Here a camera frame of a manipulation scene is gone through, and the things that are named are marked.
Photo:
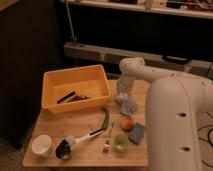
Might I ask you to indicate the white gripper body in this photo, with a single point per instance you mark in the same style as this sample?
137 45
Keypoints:
125 84

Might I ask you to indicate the light blue towel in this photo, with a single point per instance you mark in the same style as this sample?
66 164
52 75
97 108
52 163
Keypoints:
127 104

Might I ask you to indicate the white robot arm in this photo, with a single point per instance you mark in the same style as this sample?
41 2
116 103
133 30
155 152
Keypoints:
173 101

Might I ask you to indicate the small green cup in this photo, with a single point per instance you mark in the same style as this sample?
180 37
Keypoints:
121 143

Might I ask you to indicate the white paper cup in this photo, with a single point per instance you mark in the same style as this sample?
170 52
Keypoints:
42 145

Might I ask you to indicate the yellow plastic bin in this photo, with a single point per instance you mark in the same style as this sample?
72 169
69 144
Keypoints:
90 81

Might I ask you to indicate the peach fruit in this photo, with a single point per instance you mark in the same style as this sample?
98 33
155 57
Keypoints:
127 123

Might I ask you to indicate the green chili pepper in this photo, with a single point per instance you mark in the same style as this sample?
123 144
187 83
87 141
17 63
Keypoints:
106 119

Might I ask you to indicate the dark brown item in bin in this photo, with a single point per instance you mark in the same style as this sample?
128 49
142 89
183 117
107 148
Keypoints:
77 98

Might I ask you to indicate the blue sponge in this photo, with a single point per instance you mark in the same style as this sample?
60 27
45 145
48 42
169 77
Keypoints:
136 134

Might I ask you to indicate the black utensil in bin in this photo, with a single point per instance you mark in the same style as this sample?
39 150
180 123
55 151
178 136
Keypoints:
66 97

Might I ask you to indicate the metal fork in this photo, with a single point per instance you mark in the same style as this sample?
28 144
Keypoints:
107 142

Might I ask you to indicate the white shelf with items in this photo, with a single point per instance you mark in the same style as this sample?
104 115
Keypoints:
186 8

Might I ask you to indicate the metal vertical pole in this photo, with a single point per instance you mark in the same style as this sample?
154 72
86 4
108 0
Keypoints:
73 37

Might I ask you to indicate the grey metal rail base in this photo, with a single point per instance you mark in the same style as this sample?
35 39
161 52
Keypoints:
112 55

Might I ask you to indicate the white handled dish brush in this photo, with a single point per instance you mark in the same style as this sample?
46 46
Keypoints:
68 144

